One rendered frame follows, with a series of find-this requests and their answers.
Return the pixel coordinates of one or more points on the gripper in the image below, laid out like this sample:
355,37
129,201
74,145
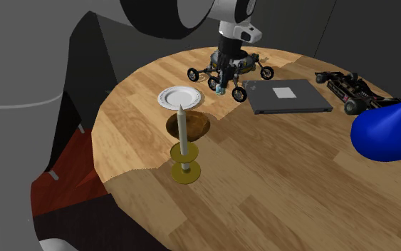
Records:
229,47

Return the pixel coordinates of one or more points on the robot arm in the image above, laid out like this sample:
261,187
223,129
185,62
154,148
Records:
16,87

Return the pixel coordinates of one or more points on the six-wheeled toy rover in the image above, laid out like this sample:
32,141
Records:
247,64

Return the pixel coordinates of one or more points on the small light blue object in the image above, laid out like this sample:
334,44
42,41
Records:
220,91

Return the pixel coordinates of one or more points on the white plate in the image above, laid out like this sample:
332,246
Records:
179,97

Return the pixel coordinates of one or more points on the closed grey laptop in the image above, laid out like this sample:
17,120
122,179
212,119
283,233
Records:
287,102

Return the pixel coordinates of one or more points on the brown wooden bowl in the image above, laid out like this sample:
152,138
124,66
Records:
195,127

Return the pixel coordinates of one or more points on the white candle on brass holder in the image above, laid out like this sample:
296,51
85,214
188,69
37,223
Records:
182,132

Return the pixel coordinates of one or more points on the black toy race car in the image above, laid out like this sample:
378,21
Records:
354,92

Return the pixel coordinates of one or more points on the round wooden table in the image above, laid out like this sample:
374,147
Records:
273,180

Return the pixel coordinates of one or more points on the dark furniture with grey legs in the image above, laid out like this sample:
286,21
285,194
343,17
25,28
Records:
89,69

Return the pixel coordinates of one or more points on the blue vase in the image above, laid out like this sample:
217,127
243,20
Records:
384,132

